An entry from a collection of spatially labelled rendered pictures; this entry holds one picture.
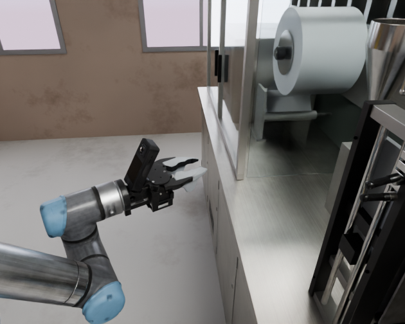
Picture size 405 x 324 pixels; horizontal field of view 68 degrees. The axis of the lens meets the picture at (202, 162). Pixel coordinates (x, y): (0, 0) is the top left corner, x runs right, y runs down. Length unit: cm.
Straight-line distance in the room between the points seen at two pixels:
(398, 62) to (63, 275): 87
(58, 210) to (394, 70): 85
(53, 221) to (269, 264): 61
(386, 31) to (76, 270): 85
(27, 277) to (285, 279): 66
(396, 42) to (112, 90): 300
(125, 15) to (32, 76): 117
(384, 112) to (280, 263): 56
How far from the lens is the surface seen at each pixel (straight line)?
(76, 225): 66
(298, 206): 119
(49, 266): 56
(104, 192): 66
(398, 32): 90
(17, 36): 363
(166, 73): 343
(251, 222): 108
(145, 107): 356
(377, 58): 93
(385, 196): 55
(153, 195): 68
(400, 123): 55
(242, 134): 116
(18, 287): 55
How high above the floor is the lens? 163
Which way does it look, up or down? 32 degrees down
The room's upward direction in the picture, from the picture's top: straight up
